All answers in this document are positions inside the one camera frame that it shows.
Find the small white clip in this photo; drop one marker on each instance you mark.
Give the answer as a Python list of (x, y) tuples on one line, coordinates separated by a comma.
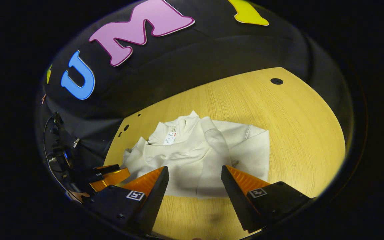
[(76, 142)]

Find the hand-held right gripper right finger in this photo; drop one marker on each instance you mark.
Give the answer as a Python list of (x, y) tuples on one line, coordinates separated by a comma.
[(235, 200)]

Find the small orange clip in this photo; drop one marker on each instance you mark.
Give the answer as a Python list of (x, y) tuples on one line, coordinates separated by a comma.
[(43, 98)]

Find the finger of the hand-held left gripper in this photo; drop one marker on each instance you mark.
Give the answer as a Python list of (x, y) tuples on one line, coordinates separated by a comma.
[(102, 170), (112, 178)]

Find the cream white sweatshirt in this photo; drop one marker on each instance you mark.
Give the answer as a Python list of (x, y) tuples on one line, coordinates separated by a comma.
[(192, 156)]

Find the black backdrop cloth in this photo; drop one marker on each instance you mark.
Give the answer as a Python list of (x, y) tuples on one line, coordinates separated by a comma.
[(178, 66)]

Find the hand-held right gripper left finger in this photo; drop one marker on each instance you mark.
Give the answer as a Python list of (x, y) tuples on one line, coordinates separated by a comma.
[(155, 200)]

